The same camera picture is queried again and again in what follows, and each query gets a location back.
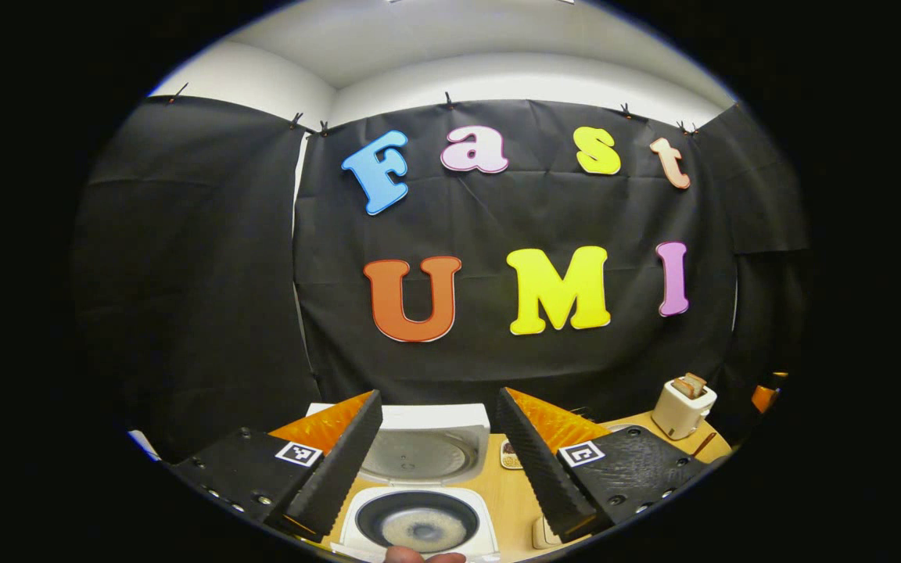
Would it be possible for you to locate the white rice cooker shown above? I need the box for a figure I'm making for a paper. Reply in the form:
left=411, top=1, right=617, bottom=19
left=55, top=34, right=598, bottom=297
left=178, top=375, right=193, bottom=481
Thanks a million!
left=306, top=403, right=502, bottom=563

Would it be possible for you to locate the row of black cloth clips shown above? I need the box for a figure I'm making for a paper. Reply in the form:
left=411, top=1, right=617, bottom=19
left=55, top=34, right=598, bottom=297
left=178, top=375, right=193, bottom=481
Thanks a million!
left=169, top=82, right=700, bottom=135

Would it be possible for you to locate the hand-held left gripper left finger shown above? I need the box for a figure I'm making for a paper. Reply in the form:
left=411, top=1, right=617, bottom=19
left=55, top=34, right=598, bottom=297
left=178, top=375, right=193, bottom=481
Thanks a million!
left=171, top=389, right=385, bottom=542

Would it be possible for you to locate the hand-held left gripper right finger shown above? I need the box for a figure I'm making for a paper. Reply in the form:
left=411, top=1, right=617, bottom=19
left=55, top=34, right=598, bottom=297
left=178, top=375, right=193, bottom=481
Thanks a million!
left=495, top=387, right=711, bottom=544

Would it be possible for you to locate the black backdrop cloth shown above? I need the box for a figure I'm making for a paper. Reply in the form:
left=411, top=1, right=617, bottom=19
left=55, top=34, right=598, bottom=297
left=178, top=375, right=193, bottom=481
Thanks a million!
left=71, top=95, right=811, bottom=462

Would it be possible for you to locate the clear box of rice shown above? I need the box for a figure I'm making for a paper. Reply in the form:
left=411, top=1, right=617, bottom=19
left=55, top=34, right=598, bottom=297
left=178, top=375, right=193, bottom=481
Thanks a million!
left=531, top=515, right=565, bottom=550

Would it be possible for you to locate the white toaster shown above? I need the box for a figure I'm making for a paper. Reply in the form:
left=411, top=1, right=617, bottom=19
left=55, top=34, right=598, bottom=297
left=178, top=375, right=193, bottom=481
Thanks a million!
left=652, top=379, right=718, bottom=441

